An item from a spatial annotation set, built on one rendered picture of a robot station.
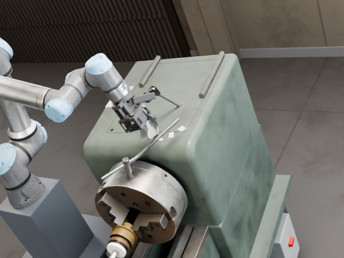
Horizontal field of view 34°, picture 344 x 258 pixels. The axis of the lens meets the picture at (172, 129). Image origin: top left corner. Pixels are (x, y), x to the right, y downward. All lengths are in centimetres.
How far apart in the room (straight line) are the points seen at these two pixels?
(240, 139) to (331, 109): 168
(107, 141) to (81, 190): 199
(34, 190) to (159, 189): 59
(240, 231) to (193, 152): 53
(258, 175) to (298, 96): 166
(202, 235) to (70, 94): 75
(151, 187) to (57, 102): 43
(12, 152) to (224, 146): 81
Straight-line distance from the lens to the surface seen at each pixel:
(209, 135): 203
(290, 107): 402
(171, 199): 193
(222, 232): 217
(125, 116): 183
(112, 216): 196
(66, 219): 239
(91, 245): 251
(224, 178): 216
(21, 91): 184
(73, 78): 183
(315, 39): 440
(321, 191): 337
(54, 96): 178
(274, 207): 260
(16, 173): 223
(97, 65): 176
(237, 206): 229
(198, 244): 212
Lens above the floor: 241
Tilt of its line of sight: 35 degrees down
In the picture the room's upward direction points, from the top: 24 degrees counter-clockwise
